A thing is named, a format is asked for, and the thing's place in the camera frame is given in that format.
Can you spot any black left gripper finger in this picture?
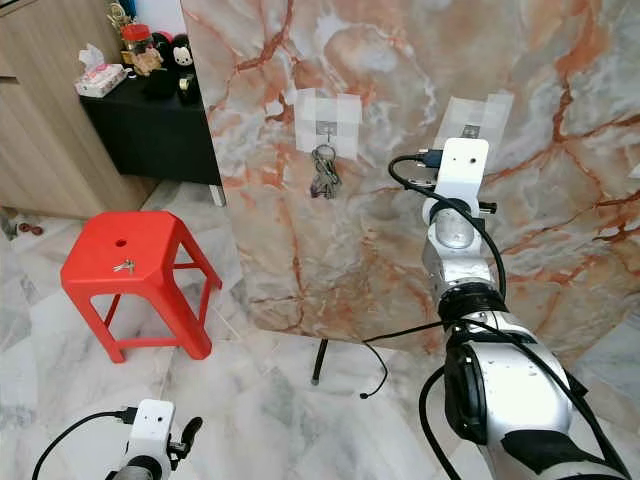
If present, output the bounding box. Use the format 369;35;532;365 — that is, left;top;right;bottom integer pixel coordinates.
171;417;203;462

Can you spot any bunch of keys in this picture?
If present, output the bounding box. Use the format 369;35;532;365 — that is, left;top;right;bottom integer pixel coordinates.
309;144;344;200

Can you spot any black board stand leg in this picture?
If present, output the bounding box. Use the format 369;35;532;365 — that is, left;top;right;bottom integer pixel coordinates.
309;339;330;387

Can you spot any red plastic stool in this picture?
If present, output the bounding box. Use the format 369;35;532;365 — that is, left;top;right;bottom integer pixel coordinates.
59;209;224;364

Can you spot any orange marble pattern board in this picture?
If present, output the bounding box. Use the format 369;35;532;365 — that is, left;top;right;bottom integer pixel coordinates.
179;0;640;368

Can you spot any black low bench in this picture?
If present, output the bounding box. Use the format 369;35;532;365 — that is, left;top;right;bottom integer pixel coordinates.
79;71;227;188

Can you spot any light wooden cabinet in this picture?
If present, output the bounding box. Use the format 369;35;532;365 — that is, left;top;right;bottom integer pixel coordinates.
0;0;152;220

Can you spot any black wallet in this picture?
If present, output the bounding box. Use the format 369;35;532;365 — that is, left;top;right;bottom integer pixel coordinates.
142;71;177;100

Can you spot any pink white tissue box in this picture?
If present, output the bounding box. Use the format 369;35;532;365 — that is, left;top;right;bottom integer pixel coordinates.
75;44;127;99

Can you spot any clear jar with red lid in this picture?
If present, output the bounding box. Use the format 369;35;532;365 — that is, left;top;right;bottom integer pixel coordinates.
121;22;158;77

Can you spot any gold trophy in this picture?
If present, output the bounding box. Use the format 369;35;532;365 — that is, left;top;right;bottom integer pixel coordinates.
104;1;137;37

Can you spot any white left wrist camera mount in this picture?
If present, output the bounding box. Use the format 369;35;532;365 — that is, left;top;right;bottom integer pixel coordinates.
129;399;177;460

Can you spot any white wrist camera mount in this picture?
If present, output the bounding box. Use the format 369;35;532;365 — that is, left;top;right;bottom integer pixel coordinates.
129;399;177;460
431;136;490;202

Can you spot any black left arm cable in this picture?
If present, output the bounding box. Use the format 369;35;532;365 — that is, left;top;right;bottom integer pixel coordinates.
31;407;140;480

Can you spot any thin loose black cable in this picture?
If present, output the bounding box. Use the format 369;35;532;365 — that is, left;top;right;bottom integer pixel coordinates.
359;321;447;402

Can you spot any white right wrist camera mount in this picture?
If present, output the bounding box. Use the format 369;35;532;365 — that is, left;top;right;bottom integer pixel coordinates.
431;136;490;202

